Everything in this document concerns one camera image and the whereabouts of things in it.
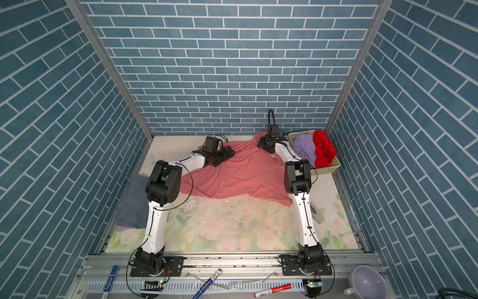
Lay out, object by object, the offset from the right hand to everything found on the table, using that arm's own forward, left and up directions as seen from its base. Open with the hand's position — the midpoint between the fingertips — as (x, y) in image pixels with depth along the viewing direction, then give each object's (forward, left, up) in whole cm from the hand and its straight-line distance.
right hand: (260, 143), depth 114 cm
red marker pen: (-73, -7, -2) cm, 73 cm away
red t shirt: (-3, -38, +2) cm, 38 cm away
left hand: (-12, +18, +1) cm, 21 cm away
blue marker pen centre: (-75, +18, -1) cm, 77 cm away
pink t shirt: (-21, +5, -2) cm, 22 cm away
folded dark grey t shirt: (-48, +57, +3) cm, 75 cm away
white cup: (-68, -44, -4) cm, 81 cm away
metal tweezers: (-73, +7, -4) cm, 73 cm away
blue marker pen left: (-76, +54, -1) cm, 93 cm away
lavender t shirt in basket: (-5, -25, +5) cm, 26 cm away
